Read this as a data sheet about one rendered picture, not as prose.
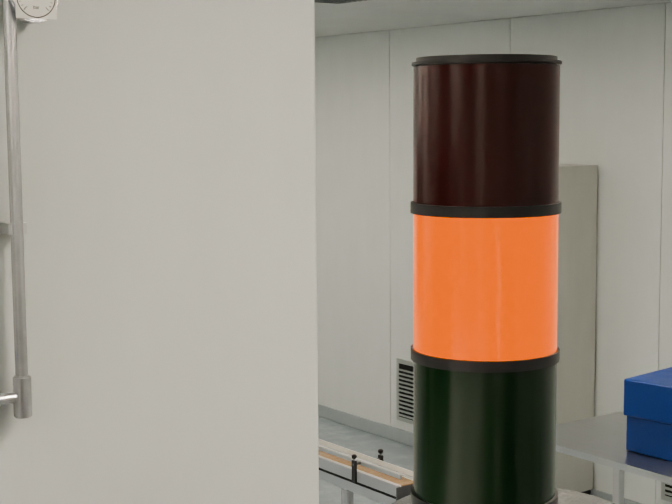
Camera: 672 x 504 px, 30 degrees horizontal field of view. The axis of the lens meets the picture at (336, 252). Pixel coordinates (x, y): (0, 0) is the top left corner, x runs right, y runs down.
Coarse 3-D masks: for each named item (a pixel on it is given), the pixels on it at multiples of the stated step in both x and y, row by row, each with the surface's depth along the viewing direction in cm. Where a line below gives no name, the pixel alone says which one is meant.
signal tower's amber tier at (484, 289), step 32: (416, 224) 42; (448, 224) 40; (480, 224) 40; (512, 224) 40; (544, 224) 41; (416, 256) 42; (448, 256) 41; (480, 256) 40; (512, 256) 40; (544, 256) 41; (416, 288) 42; (448, 288) 41; (480, 288) 40; (512, 288) 40; (544, 288) 41; (416, 320) 42; (448, 320) 41; (480, 320) 40; (512, 320) 40; (544, 320) 41; (448, 352) 41; (480, 352) 40; (512, 352) 41; (544, 352) 41
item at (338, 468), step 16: (320, 448) 523; (336, 448) 525; (320, 464) 520; (336, 464) 510; (352, 464) 499; (368, 464) 497; (384, 464) 499; (336, 480) 511; (352, 480) 500; (368, 480) 493; (384, 480) 486; (400, 480) 487; (368, 496) 494; (384, 496) 486; (400, 496) 480
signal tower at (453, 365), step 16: (416, 64) 41; (432, 64) 41; (560, 64) 42; (416, 208) 42; (432, 208) 41; (448, 208) 40; (464, 208) 40; (480, 208) 40; (496, 208) 40; (512, 208) 40; (528, 208) 40; (544, 208) 41; (560, 208) 42; (416, 352) 42; (448, 368) 41; (464, 368) 41; (480, 368) 40; (496, 368) 40; (512, 368) 40; (528, 368) 41; (416, 496) 43
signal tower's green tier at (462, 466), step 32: (416, 384) 42; (448, 384) 41; (480, 384) 41; (512, 384) 41; (544, 384) 41; (416, 416) 43; (448, 416) 41; (480, 416) 41; (512, 416) 41; (544, 416) 42; (416, 448) 43; (448, 448) 41; (480, 448) 41; (512, 448) 41; (544, 448) 42; (416, 480) 43; (448, 480) 41; (480, 480) 41; (512, 480) 41; (544, 480) 42
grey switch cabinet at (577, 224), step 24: (576, 168) 724; (576, 192) 725; (576, 216) 727; (576, 240) 729; (576, 264) 730; (576, 288) 732; (576, 312) 734; (576, 336) 735; (576, 360) 737; (576, 384) 739; (576, 408) 740; (576, 480) 746
